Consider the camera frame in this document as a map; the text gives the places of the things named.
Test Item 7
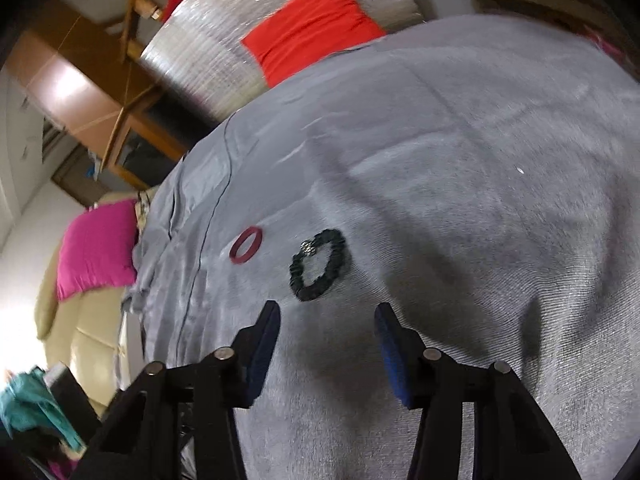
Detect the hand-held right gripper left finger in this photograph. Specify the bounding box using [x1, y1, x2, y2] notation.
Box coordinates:
[82, 300, 282, 480]

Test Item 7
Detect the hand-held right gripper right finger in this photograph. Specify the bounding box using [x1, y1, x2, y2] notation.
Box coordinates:
[374, 302, 583, 480]

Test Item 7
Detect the black beaded hair tie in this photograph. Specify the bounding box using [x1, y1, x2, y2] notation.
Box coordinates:
[289, 228, 347, 303]

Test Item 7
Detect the grey tablecloth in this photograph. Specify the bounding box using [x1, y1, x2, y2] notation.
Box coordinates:
[117, 12, 640, 480]

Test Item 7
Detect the beige sofa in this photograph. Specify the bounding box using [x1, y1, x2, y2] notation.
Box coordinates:
[35, 191, 142, 411]

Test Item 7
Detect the pink cushion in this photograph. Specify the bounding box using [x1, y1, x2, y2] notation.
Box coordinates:
[56, 198, 140, 302]

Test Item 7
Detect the teal cloth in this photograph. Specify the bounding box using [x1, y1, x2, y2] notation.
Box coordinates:
[0, 365, 87, 452]

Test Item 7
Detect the silver foil mat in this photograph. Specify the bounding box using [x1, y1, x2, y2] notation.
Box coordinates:
[140, 0, 422, 122]

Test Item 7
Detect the wooden cabinet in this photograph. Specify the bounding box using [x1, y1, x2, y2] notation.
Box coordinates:
[9, 25, 192, 192]

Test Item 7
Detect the red cushion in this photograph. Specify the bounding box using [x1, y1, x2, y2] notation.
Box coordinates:
[240, 0, 389, 89]

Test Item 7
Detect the wooden stair railing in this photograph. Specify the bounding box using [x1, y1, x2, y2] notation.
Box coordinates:
[119, 0, 167, 63]

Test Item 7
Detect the maroon hair tie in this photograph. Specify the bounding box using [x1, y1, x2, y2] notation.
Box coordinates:
[229, 227, 264, 265]

